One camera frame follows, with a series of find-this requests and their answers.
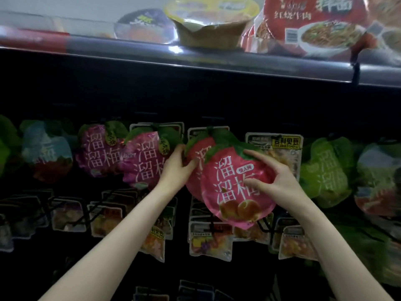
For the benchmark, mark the person's left hand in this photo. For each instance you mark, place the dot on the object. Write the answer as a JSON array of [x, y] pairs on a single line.
[[175, 172]]

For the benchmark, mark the person's right hand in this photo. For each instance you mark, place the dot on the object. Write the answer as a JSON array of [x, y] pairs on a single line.
[[282, 185]]

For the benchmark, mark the orange bean candy packet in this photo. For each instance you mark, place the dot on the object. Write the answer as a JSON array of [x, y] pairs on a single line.
[[285, 147]]

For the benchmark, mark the small pink round snack bag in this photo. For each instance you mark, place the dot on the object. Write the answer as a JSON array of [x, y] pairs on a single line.
[[232, 191]]

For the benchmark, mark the green snack pouch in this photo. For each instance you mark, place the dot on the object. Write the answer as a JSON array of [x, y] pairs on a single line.
[[376, 247]]

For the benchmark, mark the clear mixed candy packets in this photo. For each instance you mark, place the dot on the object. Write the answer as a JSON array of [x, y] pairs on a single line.
[[69, 215]]

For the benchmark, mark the row of small clear pouches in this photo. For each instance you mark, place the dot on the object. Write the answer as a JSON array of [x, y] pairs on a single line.
[[195, 290]]

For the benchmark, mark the large teal round snack bag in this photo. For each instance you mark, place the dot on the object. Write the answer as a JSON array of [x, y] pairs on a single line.
[[47, 153]]

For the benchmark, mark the person's left forearm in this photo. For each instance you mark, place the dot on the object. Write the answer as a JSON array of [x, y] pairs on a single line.
[[106, 254]]

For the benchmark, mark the person's right forearm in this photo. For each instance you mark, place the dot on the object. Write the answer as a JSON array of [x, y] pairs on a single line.
[[344, 254]]

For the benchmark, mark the yellow lidded bowl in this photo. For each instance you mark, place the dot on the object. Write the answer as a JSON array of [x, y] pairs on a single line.
[[213, 22]]

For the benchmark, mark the red noodle packet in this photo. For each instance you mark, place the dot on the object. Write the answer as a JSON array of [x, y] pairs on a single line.
[[313, 25]]

